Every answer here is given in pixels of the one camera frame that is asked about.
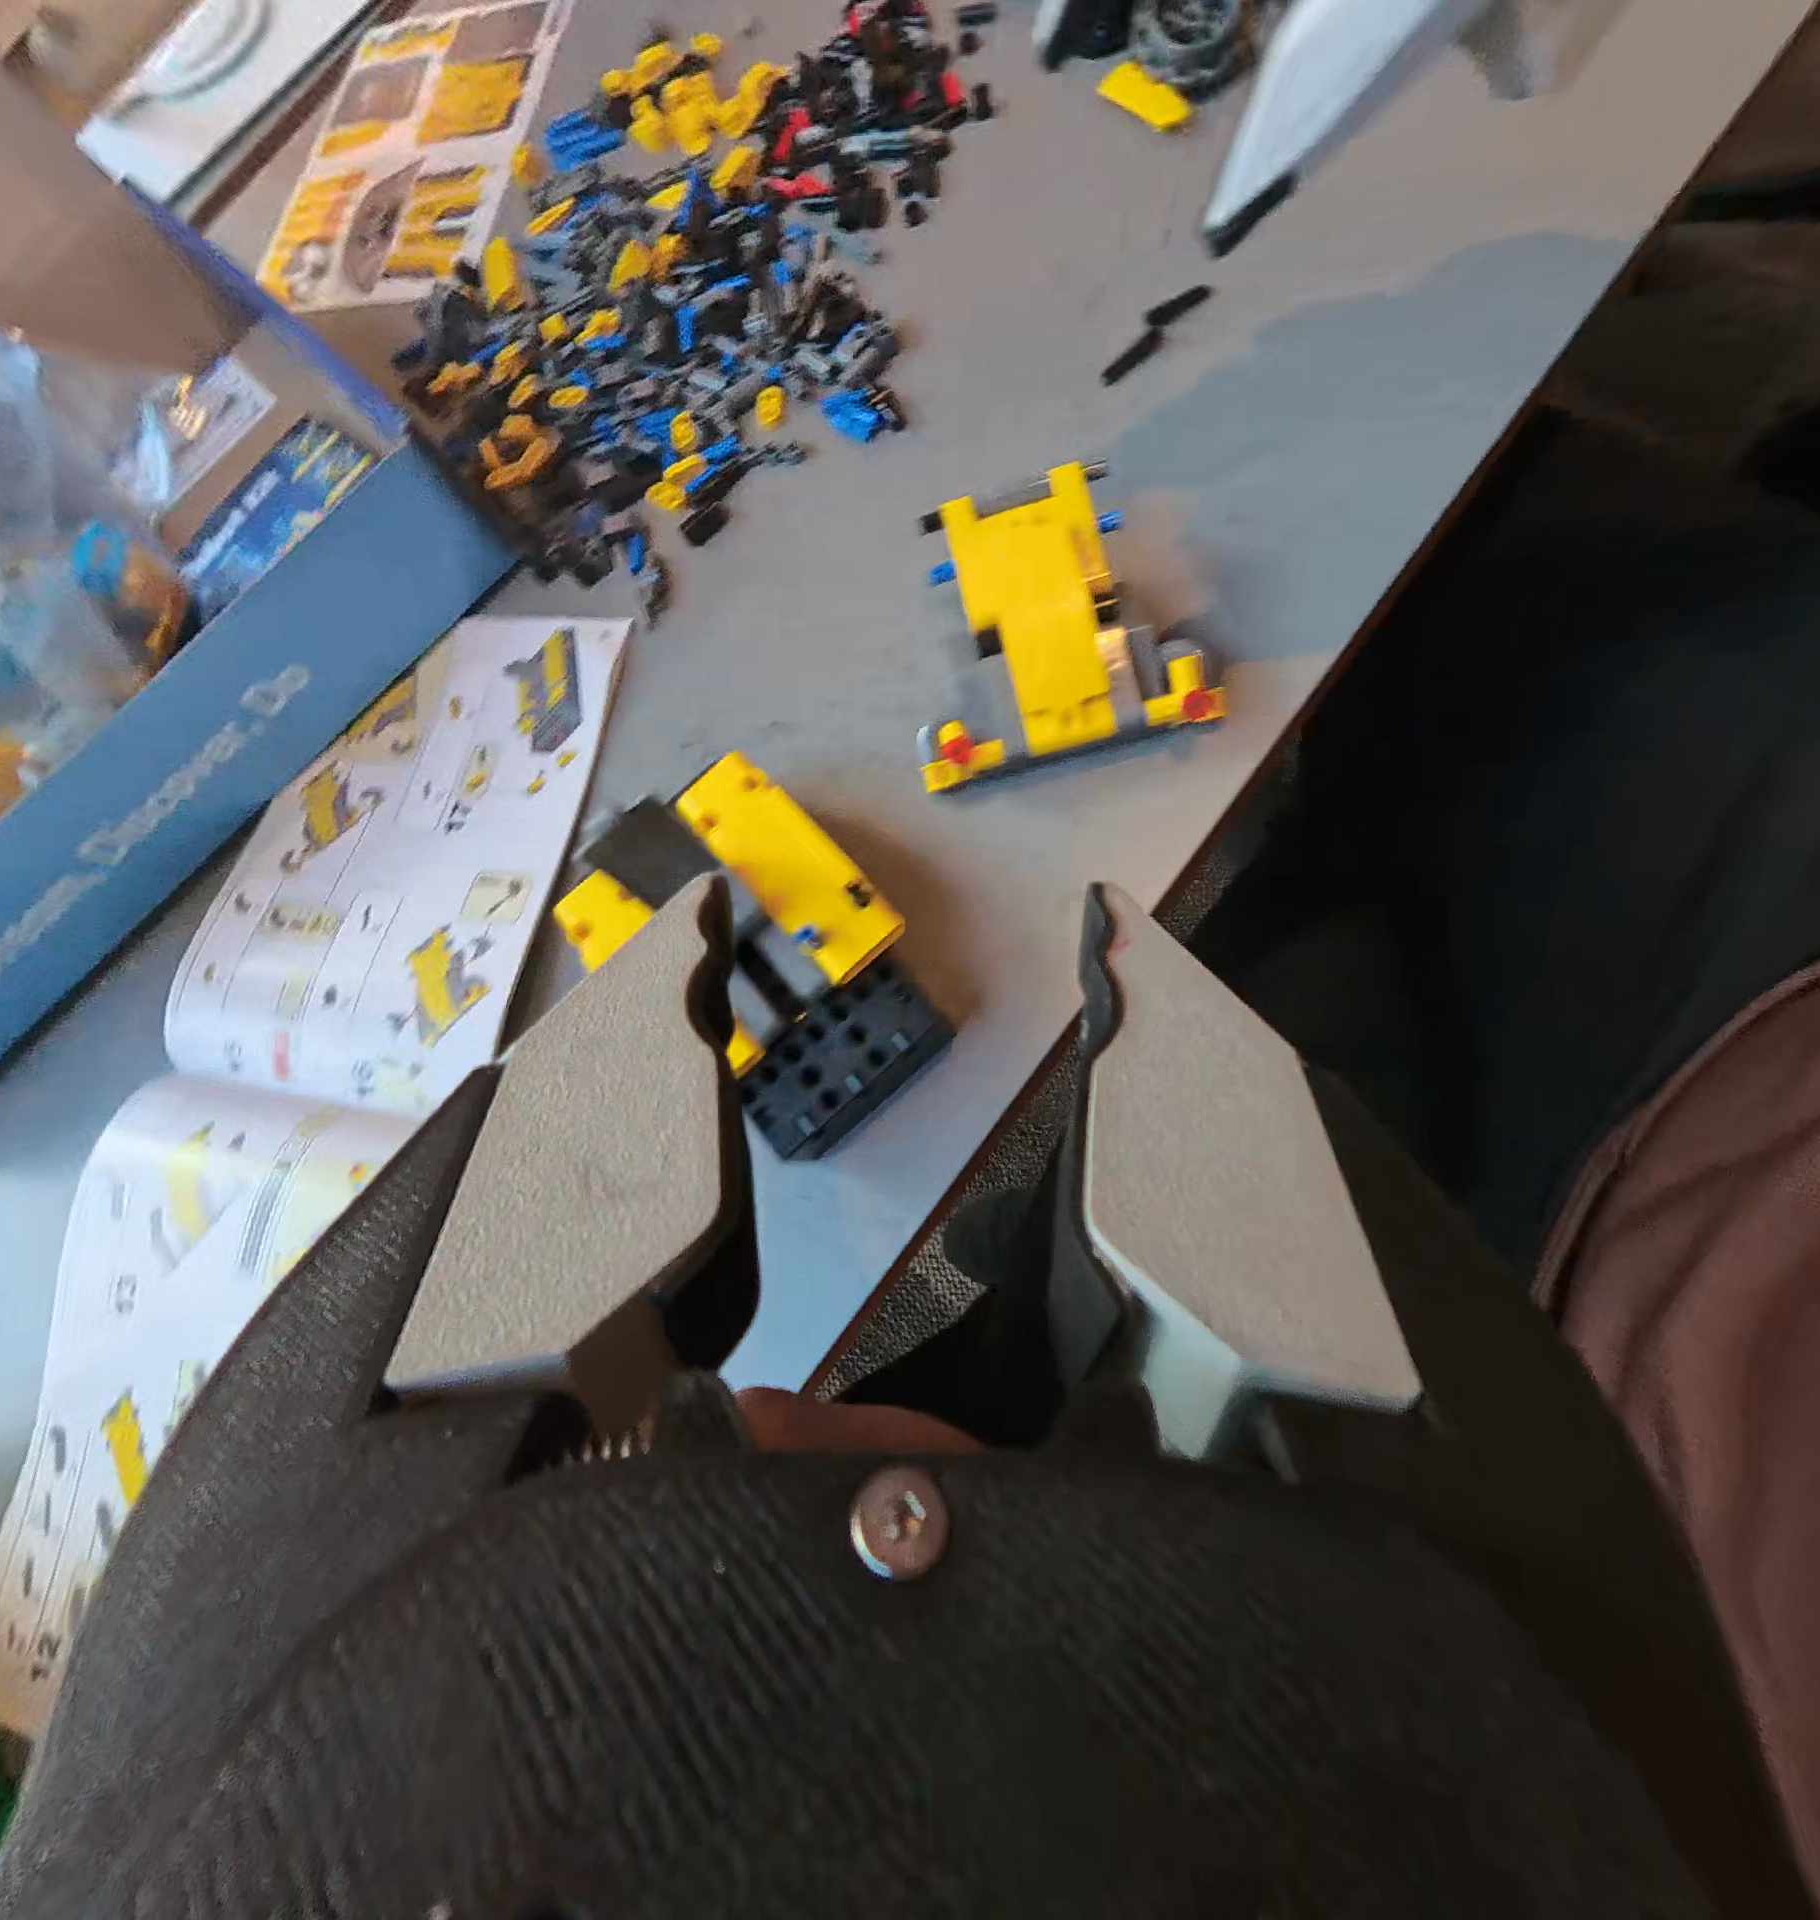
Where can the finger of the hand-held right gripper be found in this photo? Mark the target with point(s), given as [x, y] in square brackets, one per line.
[1346, 77]

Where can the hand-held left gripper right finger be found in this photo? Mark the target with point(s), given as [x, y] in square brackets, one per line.
[1241, 1199]

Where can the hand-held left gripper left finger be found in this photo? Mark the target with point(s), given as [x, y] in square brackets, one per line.
[580, 1170]

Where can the pile of building pieces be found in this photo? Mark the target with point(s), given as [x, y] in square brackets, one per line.
[655, 376]

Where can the grey desk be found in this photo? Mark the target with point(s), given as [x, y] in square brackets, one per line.
[1300, 376]

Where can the yellow panel piece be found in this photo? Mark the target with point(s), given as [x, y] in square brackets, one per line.
[1145, 95]

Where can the black pin piece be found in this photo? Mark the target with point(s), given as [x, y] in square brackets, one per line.
[1177, 307]
[1134, 356]

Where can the instruction booklet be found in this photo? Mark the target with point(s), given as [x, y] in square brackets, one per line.
[341, 899]

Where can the black battery box yellow beams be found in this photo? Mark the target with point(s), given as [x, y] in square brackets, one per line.
[792, 856]

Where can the person's legs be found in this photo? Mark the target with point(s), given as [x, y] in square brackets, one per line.
[1526, 750]

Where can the blue cardboard kit box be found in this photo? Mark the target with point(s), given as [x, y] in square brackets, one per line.
[251, 720]

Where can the yellow toy vehicle assembly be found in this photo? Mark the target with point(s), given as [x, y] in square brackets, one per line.
[1046, 600]

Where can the clear bag blue yellow parts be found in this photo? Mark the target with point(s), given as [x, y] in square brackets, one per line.
[55, 600]

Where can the yellow grey sticker sheet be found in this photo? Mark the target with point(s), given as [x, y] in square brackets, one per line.
[430, 120]

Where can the white rounded tray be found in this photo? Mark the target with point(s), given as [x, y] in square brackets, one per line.
[206, 90]

